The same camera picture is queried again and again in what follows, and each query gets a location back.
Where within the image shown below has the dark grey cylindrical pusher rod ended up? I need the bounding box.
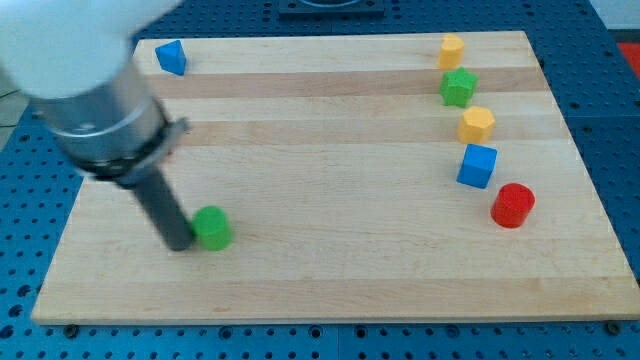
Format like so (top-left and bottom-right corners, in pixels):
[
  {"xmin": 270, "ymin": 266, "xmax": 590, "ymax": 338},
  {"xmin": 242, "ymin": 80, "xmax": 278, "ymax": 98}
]
[{"xmin": 131, "ymin": 168, "xmax": 195, "ymax": 251}]

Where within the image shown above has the green cylinder block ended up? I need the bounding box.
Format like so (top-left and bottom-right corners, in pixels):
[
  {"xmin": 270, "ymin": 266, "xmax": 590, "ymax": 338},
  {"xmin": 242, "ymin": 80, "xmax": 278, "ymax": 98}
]
[{"xmin": 191, "ymin": 206, "xmax": 233, "ymax": 251}]

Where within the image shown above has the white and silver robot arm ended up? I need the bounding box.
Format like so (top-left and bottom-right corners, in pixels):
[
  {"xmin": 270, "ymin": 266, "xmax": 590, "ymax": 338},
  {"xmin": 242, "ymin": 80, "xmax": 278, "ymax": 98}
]
[{"xmin": 1, "ymin": 0, "xmax": 194, "ymax": 251}]

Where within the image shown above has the blue triangle block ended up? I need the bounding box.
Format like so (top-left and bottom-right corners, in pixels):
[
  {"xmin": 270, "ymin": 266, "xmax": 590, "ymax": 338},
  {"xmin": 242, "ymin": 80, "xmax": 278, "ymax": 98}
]
[{"xmin": 155, "ymin": 40, "xmax": 187, "ymax": 76}]

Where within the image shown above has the light wooden board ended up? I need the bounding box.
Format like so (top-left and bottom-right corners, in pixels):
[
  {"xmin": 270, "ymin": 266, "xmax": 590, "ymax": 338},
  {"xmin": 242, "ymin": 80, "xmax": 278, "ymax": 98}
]
[{"xmin": 32, "ymin": 31, "xmax": 639, "ymax": 325}]

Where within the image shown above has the green star block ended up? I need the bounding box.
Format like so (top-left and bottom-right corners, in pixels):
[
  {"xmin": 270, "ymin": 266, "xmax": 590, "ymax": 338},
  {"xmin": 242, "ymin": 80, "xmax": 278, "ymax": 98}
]
[{"xmin": 439, "ymin": 67, "xmax": 479, "ymax": 108}]

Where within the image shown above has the blue cube block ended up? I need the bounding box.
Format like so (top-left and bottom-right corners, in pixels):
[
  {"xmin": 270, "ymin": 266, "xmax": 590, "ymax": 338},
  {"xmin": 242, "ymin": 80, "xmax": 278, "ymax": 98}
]
[{"xmin": 456, "ymin": 144, "xmax": 498, "ymax": 189}]

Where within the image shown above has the yellow hexagon block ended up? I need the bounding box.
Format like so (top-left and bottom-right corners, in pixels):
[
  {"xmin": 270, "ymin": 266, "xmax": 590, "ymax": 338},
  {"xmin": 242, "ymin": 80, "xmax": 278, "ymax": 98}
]
[{"xmin": 457, "ymin": 106, "xmax": 496, "ymax": 144}]

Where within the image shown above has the yellow half-round block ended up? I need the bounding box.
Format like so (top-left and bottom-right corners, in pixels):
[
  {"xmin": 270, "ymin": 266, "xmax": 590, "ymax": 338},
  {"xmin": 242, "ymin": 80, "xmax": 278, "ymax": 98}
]
[{"xmin": 437, "ymin": 34, "xmax": 465, "ymax": 70}]

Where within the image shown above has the red cylinder block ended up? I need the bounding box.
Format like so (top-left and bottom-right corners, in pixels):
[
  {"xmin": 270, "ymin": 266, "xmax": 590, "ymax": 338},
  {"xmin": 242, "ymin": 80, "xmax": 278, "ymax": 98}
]
[{"xmin": 490, "ymin": 183, "xmax": 536, "ymax": 228}]

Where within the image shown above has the red object at edge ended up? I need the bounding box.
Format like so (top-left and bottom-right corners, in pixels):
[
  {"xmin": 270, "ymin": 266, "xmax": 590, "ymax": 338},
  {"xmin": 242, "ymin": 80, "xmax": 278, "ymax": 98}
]
[{"xmin": 617, "ymin": 42, "xmax": 640, "ymax": 77}]

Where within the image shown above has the dark square base plate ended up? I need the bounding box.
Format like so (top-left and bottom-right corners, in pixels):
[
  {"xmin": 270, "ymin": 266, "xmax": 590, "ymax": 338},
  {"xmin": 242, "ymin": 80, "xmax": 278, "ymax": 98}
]
[{"xmin": 275, "ymin": 0, "xmax": 385, "ymax": 18}]

